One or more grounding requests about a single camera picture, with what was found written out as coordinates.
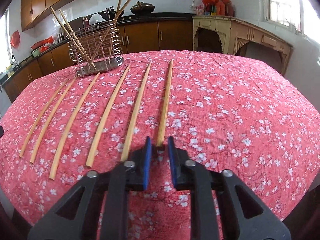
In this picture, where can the yellow dish soap bottle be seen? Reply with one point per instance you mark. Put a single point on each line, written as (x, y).
(10, 70)

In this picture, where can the wooden chopstick ten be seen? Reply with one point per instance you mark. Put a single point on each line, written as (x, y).
(162, 124)

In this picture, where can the wooden chopstick three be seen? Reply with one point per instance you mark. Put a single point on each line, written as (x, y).
(27, 138)

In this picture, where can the wooden chopstick nine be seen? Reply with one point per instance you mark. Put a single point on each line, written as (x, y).
(131, 127)

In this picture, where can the cream wooden side table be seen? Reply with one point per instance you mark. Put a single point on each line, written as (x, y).
(235, 33)

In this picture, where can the wire utensil holder basket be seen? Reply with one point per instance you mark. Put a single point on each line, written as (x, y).
(110, 55)

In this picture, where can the red plastic basin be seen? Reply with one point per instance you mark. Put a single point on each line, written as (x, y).
(42, 42)

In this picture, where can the wooden chopstick six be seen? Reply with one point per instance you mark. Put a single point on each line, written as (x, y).
(113, 24)

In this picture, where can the right window frame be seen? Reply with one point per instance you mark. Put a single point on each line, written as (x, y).
(291, 20)

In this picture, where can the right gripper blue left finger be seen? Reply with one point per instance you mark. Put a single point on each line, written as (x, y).
(96, 207)

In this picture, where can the red oil jug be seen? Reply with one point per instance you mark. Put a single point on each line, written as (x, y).
(220, 8)

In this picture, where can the green basin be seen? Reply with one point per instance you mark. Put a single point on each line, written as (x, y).
(36, 52)

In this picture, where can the wooden chopstick one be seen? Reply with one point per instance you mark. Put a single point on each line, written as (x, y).
(60, 23)

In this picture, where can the dark sauce bottle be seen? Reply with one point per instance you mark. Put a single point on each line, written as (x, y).
(229, 9)

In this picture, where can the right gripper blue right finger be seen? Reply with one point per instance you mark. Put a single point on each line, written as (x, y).
(221, 203)

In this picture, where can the red floral tablecloth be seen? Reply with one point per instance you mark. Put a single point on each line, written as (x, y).
(227, 112)

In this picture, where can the wooden chopstick eight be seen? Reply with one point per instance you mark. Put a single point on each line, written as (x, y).
(96, 139)

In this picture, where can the lidded dark cooking pot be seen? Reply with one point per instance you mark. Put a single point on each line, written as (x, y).
(142, 9)

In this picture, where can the wooden chopstick two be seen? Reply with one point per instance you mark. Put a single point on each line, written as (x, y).
(77, 42)

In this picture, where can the red plastic bag on wall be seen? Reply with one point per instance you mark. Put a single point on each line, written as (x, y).
(15, 39)

